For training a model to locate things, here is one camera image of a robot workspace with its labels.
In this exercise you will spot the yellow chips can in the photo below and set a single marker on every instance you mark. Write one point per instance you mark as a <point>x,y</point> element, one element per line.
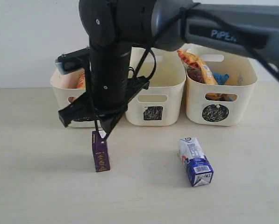
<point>81,82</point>

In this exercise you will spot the blue snack bag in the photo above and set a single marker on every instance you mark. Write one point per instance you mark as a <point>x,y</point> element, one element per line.
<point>220,79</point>

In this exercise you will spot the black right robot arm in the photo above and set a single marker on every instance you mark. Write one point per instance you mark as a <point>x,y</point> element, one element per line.
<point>114,27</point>

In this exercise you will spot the cream bin with circle mark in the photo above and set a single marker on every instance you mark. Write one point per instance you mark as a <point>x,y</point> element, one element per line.
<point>220,105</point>

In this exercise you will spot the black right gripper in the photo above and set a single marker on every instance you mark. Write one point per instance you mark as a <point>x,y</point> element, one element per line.
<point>108,86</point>

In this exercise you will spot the cream bin with triangle mark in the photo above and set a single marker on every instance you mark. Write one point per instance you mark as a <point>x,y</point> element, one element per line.
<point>59,93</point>

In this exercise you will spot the cream bin with square mark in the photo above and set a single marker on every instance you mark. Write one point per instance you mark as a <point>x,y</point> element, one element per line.
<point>159,105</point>

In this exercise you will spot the orange chip bag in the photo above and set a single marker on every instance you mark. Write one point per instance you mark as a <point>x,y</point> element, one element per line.
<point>199,72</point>

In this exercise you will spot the blue white milk carton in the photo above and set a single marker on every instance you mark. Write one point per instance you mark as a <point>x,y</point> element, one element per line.
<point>195,162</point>

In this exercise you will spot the purple juice carton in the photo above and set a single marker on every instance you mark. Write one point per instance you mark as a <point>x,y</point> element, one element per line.
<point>100,151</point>

